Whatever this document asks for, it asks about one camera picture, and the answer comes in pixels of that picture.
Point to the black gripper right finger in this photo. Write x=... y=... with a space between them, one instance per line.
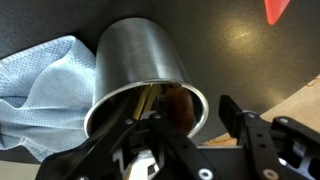
x=260 y=143

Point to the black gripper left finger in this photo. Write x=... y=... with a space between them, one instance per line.
x=176 y=146

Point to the dark brown wooden spoon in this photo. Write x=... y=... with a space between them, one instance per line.
x=180 y=106

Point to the stainless steel utensil holder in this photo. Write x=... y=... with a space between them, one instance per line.
x=136 y=53

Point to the light wooden spoon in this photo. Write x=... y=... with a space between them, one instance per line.
x=146 y=100

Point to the red silicone spatula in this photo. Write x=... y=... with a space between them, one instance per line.
x=275 y=10

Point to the light blue cloth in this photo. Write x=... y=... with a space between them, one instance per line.
x=43 y=100

